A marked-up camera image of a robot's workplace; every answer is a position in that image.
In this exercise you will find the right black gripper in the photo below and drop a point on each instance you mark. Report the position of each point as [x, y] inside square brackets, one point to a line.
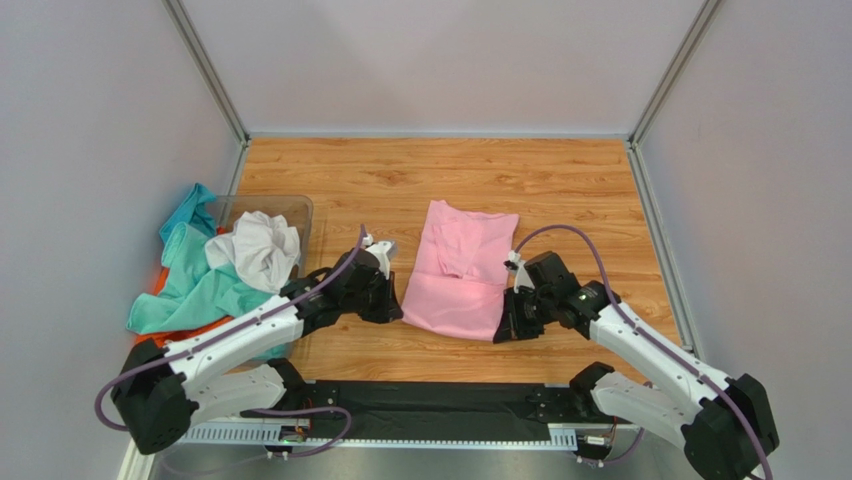
[519, 320]

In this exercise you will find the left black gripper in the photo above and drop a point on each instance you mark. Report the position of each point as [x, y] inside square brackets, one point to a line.
[390, 308]

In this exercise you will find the pink t shirt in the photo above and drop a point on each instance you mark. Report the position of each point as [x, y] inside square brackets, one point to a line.
[456, 288]

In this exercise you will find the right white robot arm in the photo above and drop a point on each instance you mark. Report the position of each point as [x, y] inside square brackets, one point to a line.
[724, 425]

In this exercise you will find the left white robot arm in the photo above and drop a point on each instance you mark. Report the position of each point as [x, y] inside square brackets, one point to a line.
[164, 391]

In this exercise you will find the clear plastic bin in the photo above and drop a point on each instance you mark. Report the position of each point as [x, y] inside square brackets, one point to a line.
[286, 213]

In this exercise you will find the white t shirt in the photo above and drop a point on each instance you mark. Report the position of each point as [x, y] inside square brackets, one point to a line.
[263, 250]

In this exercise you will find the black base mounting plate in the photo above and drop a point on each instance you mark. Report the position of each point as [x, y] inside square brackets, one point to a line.
[449, 411]

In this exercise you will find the teal t shirt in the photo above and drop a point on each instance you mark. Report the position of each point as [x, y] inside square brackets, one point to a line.
[212, 276]

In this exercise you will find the blue t shirt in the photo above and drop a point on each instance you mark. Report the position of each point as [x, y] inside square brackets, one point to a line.
[193, 211]

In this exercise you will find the orange t shirt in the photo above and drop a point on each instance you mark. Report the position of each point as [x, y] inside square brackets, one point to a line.
[173, 333]

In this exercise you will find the aluminium frame rail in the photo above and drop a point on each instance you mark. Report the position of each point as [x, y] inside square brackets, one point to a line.
[317, 426]

